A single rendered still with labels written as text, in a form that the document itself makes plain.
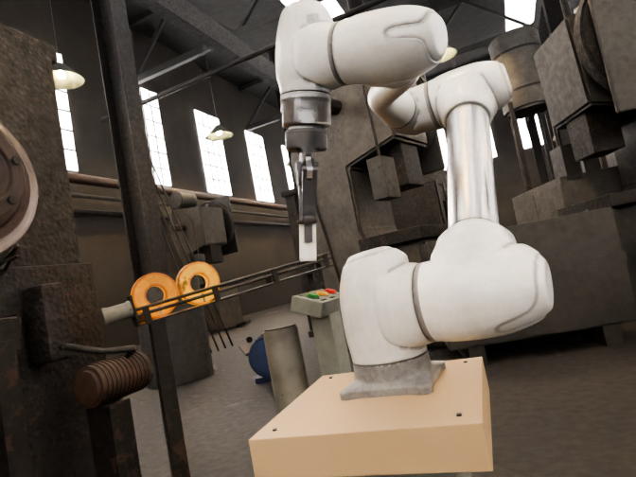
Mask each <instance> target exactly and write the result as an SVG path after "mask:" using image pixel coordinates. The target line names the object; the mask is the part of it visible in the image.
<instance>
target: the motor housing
mask: <svg viewBox="0 0 636 477"><path fill-rule="evenodd" d="M125 354H126V353H125ZM125 354H122V355H119V356H115V357H112V358H109V359H106V360H102V361H99V362H93V363H90V364H87V365H85V366H84V367H82V368H81V369H80V370H79V372H78V373H77V375H76V377H75V380H74V392H75V395H76V398H77V399H78V401H79V402H80V403H81V404H82V405H84V406H85V407H88V408H87V409H86V412H87V418H88V425H89V432H90V438H91V445H92V452H93V458H94V465H95V472H96V477H142V475H141V468H140V463H139V456H138V450H137V444H136V437H135V431H134V425H133V413H132V406H131V401H130V399H129V398H123V397H125V396H128V395H130V394H133V393H135V392H138V391H140V390H142V389H144V388H145V387H146V386H148V385H149V384H150V382H151V379H152V375H153V369H152V364H151V361H150V359H149V357H148V356H147V355H146V354H144V353H142V352H139V351H137V352H135V353H134V354H133V355H132V356H130V357H129V358H128V359H126V358H125V356H124V355H125Z"/></svg>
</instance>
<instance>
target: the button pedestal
mask: <svg viewBox="0 0 636 477"><path fill-rule="evenodd" d="M340 310H341V305H340V293H339V292H336V293H329V292H328V295H319V298H310V297H307V296H306V295H304V296H300V295H298V294H297V295H294V296H293V297H292V298H291V311H293V312H298V313H302V314H306V315H310V319H311V323H312V329H313V334H314V339H315V344H316V349H317V354H318V359H319V364H320V369H321V374H322V376H326V375H335V374H343V373H350V372H352V371H351V366H350V360H349V356H348V351H347V346H346V341H345V332H344V327H343V322H342V317H341V313H340Z"/></svg>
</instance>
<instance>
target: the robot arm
mask: <svg viewBox="0 0 636 477"><path fill-rule="evenodd" d="M447 45H448V33H447V29H446V26H445V23H444V21H443V19H442V18H441V17H440V16H439V15H438V14H437V13H436V12H435V11H434V10H433V9H429V8H425V7H421V6H412V5H403V6H395V7H389V8H384V9H375V10H371V11H367V12H364V13H361V14H357V15H354V16H352V17H350V18H348V19H345V20H342V21H338V22H333V21H332V18H331V16H330V14H329V12H328V11H327V9H326V7H325V6H324V5H323V4H322V3H320V2H318V1H316V0H299V1H295V2H293V3H290V4H289V5H287V6H286V7H285V8H284V9H283V10H282V12H281V15H280V19H279V23H278V27H277V33H276V42H275V71H276V79H277V82H278V85H279V89H280V103H281V114H282V126H283V128H285V129H288V130H286V132H285V141H286V150H287V151H289V152H299V162H296V163H295V171H296V175H297V185H298V193H299V221H298V222H297V224H299V255H300V261H316V223H317V222H318V220H317V217H316V185H317V171H318V169H319V165H318V161H314V153H315V152H321V151H325V150H327V132H326V130H324V129H325V128H328V127H329V126H330V124H331V117H330V102H331V97H330V93H331V90H335V89H337V88H339V87H342V86H346V85H352V84H363V85H366V86H367V87H371V89H370V91H369V93H368V104H369V106H370V108H371V110H372V111H373V112H374V113H375V114H376V115H377V116H378V117H379V118H380V120H381V121H382V122H383V123H384V124H385V125H386V126H388V127H389V128H390V129H391V130H393V131H395V132H397V133H402V134H407V135H417V134H421V133H425V132H430V131H434V130H438V129H441V128H445V129H446V130H447V175H448V229H447V230H446V231H445V232H443V233H442V234H441V235H440V237H439V238H438V240H437V242H436V245H435V247H434V250H433V253H432V255H431V260H430V261H426V262H422V263H411V262H410V263H409V260H408V257H407V255H406V254H404V253H403V252H401V251H400V250H399V249H397V248H392V247H389V246H381V247H378V248H374V249H371V250H367V251H364V252H361V253H358V254H356V255H354V256H351V257H349V258H348V260H347V262H346V264H345V265H344V267H343V271H342V276H341V283H340V305H341V313H342V318H343V324H344V333H345V337H346V340H347V344H348V347H349V350H350V354H351V358H352V361H353V368H354V376H355V379H354V380H353V381H352V382H351V383H350V384H349V385H348V386H346V387H345V388H344V389H343V390H342V391H340V398H341V400H351V399H357V398H380V397H392V396H406V395H418V396H422V395H428V394H430V393H432V392H433V385H434V383H435V381H436V380H437V378H438V376H439V375H440V373H441V372H442V371H443V370H445V369H446V364H445V362H444V361H431V359H430V356H429V353H428V349H427V345H428V344H430V343H433V342H461V341H472V340H481V339H487V338H494V337H499V336H504V335H508V334H511V333H515V332H517V331H520V330H523V329H525V328H527V327H530V326H532V325H534V324H535V323H537V322H539V321H541V320H542V319H543V318H544V317H545V316H546V314H547V313H548V312H550V311H551V309H552V308H553V304H554V291H553V282H552V277H551V272H550V268H549V265H548V263H547V261H546V259H545V258H544V257H543V256H541V255H540V253H539V252H538V251H537V250H535V249H533V248H532V247H530V246H528V245H526V244H517V242H516V240H515V237H514V236H513V234H512V233H511V232H510V231H508V230H507V229H506V228H504V227H503V226H501V225H500V224H499V214H498V205H497V196H496V186H495V177H494V167H493V153H492V145H491V135H490V126H489V125H490V123H491V122H492V120H493V117H494V115H495V114H496V113H497V111H498V110H500V109H502V107H503V106H504V105H505V104H506V103H507V102H508V101H509V100H510V99H511V96H512V93H513V90H512V87H511V84H510V81H509V77H508V76H507V73H506V70H505V67H504V65H503V64H502V63H499V62H493V61H489V62H474V63H471V64H467V65H464V66H461V67H458V68H456V69H453V70H451V71H449V72H447V73H444V74H442V75H440V76H438V77H436V78H435V79H432V80H430V81H427V82H425V83H422V84H420V85H418V86H416V87H413V88H411V87H412V86H413V85H414V84H415V83H416V82H417V80H418V79H419V77H420V76H421V75H424V74H425V73H427V72H429V71H430V70H432V69H433V68H435V67H436V66H437V65H438V64H439V63H440V62H441V60H442V58H443V56H444V55H445V53H446V50H447Z"/></svg>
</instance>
